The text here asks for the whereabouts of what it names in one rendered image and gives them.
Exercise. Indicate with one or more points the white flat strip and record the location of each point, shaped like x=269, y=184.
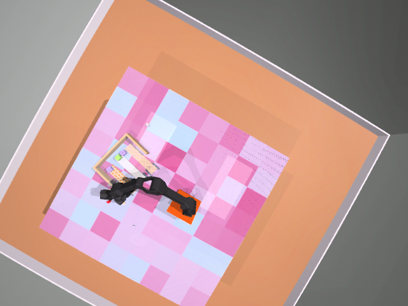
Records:
x=136, y=173

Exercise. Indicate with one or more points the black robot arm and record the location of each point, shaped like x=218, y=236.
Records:
x=157, y=187

